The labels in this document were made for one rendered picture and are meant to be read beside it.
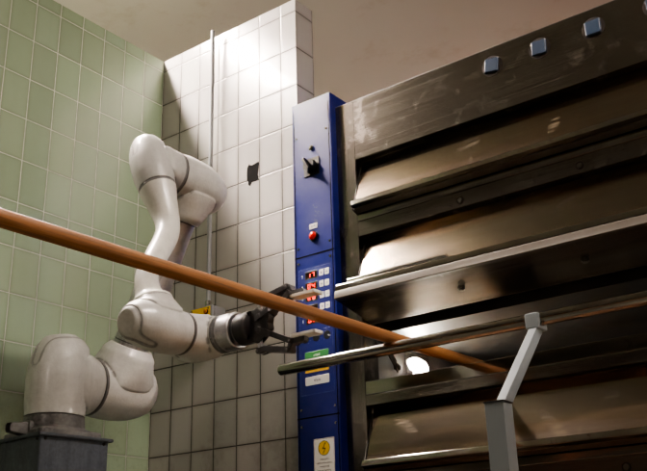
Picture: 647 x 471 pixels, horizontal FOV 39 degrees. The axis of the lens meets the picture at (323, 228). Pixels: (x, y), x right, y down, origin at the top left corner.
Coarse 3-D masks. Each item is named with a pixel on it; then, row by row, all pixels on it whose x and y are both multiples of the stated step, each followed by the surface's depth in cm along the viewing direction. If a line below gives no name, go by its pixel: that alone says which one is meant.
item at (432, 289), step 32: (608, 224) 219; (640, 224) 214; (480, 256) 238; (512, 256) 233; (544, 256) 231; (576, 256) 230; (608, 256) 229; (640, 256) 227; (352, 288) 261; (384, 288) 255; (416, 288) 253; (448, 288) 251; (480, 288) 250; (512, 288) 248; (384, 320) 273
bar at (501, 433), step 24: (552, 312) 197; (576, 312) 194; (600, 312) 192; (432, 336) 214; (456, 336) 210; (480, 336) 207; (528, 336) 196; (312, 360) 233; (336, 360) 229; (360, 360) 226; (528, 360) 190; (504, 384) 182; (504, 408) 174; (504, 432) 172; (504, 456) 171
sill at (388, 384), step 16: (624, 336) 225; (640, 336) 222; (544, 352) 236; (560, 352) 233; (576, 352) 231; (592, 352) 228; (608, 352) 226; (624, 352) 224; (448, 368) 252; (464, 368) 249; (480, 368) 246; (496, 368) 243; (528, 368) 238; (368, 384) 266; (384, 384) 263; (400, 384) 260; (416, 384) 256
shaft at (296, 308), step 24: (0, 216) 142; (24, 216) 146; (48, 240) 149; (72, 240) 152; (96, 240) 156; (144, 264) 164; (168, 264) 168; (216, 288) 178; (240, 288) 182; (288, 312) 195; (312, 312) 200; (384, 336) 220; (456, 360) 246; (480, 360) 257
